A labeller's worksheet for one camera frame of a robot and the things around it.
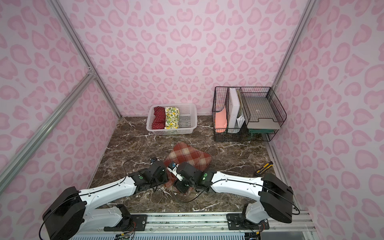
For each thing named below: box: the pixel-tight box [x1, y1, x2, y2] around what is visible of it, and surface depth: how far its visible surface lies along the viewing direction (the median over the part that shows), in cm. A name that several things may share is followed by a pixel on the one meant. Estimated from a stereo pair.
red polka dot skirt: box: [151, 106, 166, 130], surface depth 112 cm
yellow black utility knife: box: [256, 161, 274, 175], surface depth 92 cm
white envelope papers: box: [236, 115, 246, 129], surface depth 97 cm
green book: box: [248, 129, 275, 134], surface depth 102 cm
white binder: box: [228, 88, 240, 129], surface depth 97 cm
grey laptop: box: [246, 118, 281, 130], surface depth 93 cm
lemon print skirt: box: [164, 106, 180, 129], surface depth 112 cm
